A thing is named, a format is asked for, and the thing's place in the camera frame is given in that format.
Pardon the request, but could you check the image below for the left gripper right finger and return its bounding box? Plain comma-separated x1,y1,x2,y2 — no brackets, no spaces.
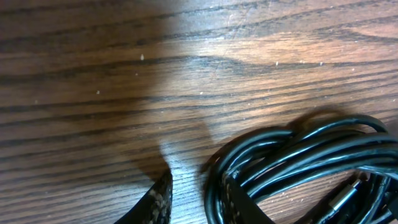
221,176,274,224

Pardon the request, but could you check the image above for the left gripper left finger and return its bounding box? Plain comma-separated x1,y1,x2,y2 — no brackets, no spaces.
114,170,173,224

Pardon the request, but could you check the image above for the black USB-A cable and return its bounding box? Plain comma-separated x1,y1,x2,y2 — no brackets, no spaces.
201,114,398,224

